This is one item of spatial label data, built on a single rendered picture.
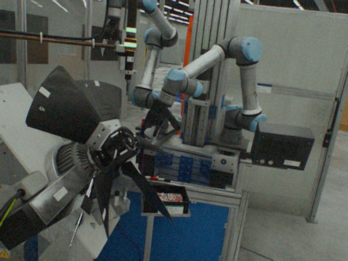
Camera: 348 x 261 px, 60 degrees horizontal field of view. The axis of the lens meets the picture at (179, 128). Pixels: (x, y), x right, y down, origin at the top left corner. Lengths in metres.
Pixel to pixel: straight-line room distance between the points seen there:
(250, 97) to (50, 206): 1.15
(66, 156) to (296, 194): 2.61
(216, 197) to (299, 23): 1.88
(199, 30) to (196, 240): 1.28
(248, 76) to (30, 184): 1.14
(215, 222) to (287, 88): 1.67
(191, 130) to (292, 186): 1.59
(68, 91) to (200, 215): 1.03
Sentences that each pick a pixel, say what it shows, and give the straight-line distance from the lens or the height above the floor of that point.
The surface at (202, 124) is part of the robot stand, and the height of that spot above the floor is 1.10.
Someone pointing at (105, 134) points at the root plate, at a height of 1.24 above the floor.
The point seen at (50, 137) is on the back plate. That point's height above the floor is 1.17.
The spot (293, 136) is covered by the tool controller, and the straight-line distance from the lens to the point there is 1.51.
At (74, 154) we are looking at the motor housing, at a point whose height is 1.16.
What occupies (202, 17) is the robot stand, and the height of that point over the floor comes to 1.76.
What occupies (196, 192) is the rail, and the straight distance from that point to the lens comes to 1.64.
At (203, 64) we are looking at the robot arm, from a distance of 1.56.
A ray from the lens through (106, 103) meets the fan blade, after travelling 1.26.
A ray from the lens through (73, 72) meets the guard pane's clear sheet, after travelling 2.41.
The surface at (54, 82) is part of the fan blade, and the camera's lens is 1.00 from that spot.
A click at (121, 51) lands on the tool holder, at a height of 1.53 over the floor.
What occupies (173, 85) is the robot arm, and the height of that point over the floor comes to 1.40.
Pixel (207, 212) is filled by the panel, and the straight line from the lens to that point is 1.71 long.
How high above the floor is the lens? 1.57
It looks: 15 degrees down
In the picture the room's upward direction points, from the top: 7 degrees clockwise
